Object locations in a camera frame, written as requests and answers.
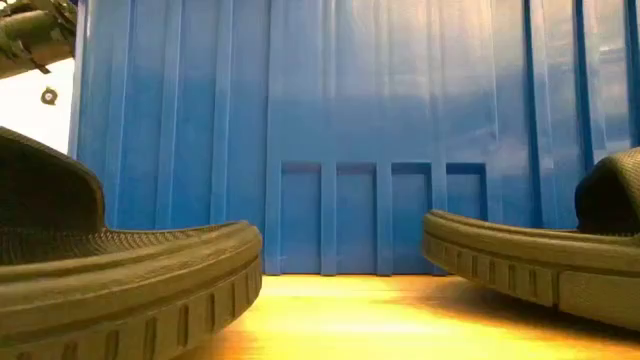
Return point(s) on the blue plastic bin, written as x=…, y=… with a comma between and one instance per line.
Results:
x=350, y=125

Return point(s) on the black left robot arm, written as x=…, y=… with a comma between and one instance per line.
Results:
x=30, y=30

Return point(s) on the black rubber slide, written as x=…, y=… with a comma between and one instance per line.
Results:
x=125, y=280
x=525, y=260

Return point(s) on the small round background fixture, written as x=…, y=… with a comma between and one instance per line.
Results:
x=48, y=96

